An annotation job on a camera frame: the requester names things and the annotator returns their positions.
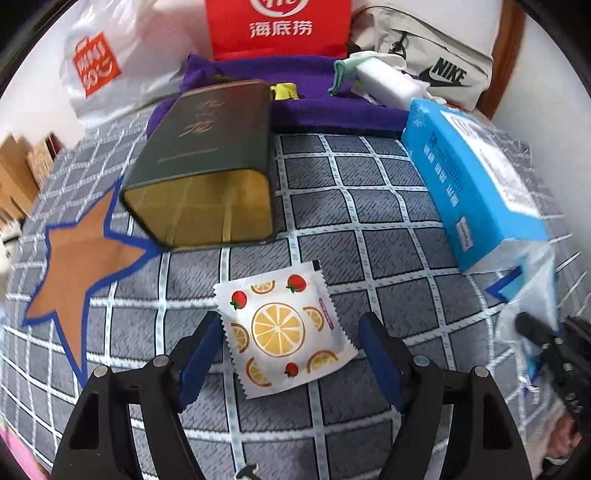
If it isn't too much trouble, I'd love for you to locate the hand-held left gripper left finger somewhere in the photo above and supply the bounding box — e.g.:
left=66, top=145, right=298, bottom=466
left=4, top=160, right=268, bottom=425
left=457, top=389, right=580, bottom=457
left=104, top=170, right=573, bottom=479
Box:
left=51, top=311, right=223, bottom=480

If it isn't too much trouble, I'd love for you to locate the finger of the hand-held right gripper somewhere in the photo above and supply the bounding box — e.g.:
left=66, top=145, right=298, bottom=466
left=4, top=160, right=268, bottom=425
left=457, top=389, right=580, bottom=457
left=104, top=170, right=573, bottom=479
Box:
left=515, top=312, right=563, bottom=352

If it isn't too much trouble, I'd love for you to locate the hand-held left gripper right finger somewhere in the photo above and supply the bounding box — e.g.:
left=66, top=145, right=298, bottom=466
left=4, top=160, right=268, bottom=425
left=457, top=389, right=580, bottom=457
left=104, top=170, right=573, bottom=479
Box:
left=359, top=311, right=532, bottom=480

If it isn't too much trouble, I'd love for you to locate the fruit print packet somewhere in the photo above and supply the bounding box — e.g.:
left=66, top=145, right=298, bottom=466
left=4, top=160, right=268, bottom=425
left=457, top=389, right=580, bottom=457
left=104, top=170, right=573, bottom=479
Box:
left=213, top=259, right=357, bottom=401

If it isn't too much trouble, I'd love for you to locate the blue tissue pack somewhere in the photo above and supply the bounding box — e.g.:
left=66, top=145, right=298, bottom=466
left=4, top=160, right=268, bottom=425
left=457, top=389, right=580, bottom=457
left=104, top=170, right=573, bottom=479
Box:
left=401, top=98, right=561, bottom=388

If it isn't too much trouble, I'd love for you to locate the white foam block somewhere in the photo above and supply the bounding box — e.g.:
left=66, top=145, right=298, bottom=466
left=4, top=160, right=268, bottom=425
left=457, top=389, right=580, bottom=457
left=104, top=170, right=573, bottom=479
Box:
left=355, top=58, right=422, bottom=107

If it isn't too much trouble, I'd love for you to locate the person's right hand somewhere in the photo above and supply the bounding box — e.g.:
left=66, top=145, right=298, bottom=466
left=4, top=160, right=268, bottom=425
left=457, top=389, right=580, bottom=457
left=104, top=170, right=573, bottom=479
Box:
left=549, top=412, right=583, bottom=462

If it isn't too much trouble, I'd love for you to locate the grey plaid blanket with star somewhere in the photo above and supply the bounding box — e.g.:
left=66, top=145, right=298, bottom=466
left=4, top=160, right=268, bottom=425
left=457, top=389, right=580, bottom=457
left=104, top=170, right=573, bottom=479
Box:
left=0, top=115, right=591, bottom=480

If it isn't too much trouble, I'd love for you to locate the pink cloth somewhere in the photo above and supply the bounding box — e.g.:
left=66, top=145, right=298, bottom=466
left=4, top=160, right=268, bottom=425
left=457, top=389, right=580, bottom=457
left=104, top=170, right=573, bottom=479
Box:
left=0, top=427, right=51, bottom=478

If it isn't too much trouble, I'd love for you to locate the dark green tin box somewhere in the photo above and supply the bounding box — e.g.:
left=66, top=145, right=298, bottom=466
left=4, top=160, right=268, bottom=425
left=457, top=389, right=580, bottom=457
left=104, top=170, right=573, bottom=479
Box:
left=119, top=78, right=278, bottom=250

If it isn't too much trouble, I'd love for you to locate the white plush toy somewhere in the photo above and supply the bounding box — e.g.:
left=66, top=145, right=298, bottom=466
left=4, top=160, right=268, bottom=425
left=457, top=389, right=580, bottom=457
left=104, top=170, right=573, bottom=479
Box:
left=0, top=222, right=20, bottom=274

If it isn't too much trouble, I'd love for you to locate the purple towel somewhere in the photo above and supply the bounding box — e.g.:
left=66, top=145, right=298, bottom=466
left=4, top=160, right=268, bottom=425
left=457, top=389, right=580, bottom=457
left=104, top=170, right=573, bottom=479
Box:
left=148, top=53, right=407, bottom=139

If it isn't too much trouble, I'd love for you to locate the wooden furniture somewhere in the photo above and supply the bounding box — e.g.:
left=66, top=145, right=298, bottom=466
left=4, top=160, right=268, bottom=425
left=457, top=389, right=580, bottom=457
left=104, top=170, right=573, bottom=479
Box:
left=0, top=133, right=62, bottom=223

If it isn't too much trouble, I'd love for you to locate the light green cloth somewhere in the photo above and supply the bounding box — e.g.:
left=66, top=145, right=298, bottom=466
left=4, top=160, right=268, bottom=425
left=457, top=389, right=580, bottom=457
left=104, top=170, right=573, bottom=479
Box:
left=328, top=51, right=371, bottom=96

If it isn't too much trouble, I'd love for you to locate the grey bag black print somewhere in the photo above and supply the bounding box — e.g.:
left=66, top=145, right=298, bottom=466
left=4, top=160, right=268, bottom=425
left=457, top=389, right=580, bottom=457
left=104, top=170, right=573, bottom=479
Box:
left=346, top=6, right=495, bottom=112

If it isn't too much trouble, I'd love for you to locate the white plastic bag orange logo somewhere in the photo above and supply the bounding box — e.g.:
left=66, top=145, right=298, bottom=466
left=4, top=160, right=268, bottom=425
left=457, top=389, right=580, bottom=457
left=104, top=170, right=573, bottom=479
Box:
left=58, top=0, right=213, bottom=130

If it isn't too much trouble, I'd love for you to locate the red non-woven bag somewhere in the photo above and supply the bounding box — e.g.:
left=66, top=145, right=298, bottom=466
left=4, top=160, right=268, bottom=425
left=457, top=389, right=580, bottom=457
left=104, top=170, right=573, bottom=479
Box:
left=204, top=0, right=354, bottom=63

